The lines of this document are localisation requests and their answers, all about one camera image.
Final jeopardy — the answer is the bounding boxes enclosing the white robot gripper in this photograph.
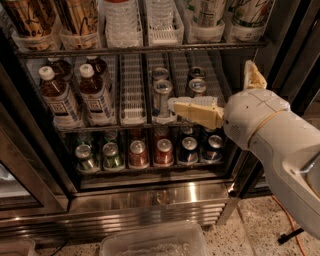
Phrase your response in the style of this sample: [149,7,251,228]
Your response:
[168,60,290,150]

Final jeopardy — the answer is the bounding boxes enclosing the tall white green tea can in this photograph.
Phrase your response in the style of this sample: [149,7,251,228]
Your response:
[184,0,227,28]

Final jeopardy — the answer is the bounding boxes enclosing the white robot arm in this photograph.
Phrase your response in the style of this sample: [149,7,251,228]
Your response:
[168,60,320,239]

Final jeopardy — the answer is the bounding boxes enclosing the slim silver can front right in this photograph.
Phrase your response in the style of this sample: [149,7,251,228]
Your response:
[187,78,207,97]

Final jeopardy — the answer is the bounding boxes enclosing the slim silver can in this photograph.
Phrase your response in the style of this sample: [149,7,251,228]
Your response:
[152,67,169,81]
[187,78,207,97]
[188,66,206,80]
[153,79,173,117]

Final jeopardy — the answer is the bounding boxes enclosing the slim silver can back right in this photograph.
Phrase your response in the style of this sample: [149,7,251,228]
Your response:
[188,66,206,80]

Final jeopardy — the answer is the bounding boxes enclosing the blue soda can front right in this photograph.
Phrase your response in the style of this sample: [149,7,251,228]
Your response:
[202,135,223,161]

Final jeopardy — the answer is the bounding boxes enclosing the blue soda can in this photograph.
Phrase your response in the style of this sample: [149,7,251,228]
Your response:
[202,135,223,161]
[179,137,198,164]

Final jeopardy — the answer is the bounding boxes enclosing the slim silver can front left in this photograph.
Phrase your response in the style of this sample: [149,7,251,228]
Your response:
[153,79,173,117]

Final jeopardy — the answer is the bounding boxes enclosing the blue soda can front left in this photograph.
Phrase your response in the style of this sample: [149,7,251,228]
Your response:
[179,137,198,164]

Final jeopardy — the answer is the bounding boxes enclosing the slim silver can back left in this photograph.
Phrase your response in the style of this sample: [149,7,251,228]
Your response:
[152,67,169,81]

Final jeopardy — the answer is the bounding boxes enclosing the tall white can right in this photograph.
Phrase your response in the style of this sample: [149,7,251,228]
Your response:
[232,0,271,28]

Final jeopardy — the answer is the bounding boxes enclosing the red soda can front right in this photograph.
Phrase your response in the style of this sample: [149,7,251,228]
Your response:
[155,139,174,165]

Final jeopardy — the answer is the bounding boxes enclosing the red soda can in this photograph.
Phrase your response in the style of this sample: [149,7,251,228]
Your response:
[155,139,174,165]
[129,140,148,167]

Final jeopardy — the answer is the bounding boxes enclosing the empty white shelf tray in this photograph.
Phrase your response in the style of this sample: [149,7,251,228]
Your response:
[120,54,147,126]

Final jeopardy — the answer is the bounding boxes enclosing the red soda can front left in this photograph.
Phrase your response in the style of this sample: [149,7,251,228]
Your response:
[129,140,148,167]

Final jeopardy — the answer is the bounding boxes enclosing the green soda can front right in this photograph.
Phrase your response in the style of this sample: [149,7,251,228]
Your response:
[103,142,124,171]

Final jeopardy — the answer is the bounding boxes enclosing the green soda can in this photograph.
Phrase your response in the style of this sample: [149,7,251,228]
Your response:
[75,144,99,172]
[103,142,124,171]

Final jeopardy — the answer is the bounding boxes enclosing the stainless steel fridge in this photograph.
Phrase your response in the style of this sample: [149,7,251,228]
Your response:
[0,0,320,239]

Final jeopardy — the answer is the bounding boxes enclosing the green soda can front left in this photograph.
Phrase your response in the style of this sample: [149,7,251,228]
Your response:
[75,144,99,172]

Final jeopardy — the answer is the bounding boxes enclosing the tall brown can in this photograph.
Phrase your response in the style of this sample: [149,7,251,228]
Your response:
[53,0,99,36]
[1,0,56,38]

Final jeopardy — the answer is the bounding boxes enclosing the tall brown can left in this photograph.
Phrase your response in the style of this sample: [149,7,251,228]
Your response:
[1,0,56,38]

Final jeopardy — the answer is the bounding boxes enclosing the empty white tray right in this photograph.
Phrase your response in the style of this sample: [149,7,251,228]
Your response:
[195,50,232,107]

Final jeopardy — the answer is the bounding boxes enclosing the clear water bottle right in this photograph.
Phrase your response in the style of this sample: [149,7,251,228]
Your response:
[147,0,174,30]

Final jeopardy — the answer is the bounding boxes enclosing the clear water bottle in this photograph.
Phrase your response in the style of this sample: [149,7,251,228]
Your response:
[147,0,174,30]
[104,0,138,48]

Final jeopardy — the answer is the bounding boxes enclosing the clear water bottle left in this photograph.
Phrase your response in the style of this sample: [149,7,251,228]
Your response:
[104,0,138,48]

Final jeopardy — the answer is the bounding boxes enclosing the tea bottle front right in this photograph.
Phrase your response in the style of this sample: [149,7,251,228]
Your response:
[79,64,114,126]

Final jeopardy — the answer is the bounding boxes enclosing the tea bottle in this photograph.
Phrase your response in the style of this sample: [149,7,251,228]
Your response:
[48,58,73,81]
[79,64,114,126]
[86,56,108,78]
[38,66,82,129]

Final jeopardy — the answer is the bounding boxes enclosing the tea bottle back right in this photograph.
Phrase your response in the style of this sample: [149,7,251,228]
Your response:
[86,56,108,78]

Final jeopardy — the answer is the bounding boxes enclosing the clear plastic bin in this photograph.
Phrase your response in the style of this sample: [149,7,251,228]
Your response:
[99,221,209,256]

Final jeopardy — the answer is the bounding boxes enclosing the black stand leg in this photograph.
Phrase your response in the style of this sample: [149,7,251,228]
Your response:
[278,228,303,245]

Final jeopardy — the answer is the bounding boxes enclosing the tea bottle front left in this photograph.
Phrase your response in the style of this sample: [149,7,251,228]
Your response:
[38,66,82,129]

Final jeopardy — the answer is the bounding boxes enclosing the tea bottle back left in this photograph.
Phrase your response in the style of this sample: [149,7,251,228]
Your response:
[48,58,73,81]

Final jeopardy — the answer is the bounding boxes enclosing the clear bin corner left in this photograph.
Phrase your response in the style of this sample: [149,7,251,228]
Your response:
[0,239,38,256]

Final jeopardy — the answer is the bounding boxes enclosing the orange cable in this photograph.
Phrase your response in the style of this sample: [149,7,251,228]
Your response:
[270,194,308,256]

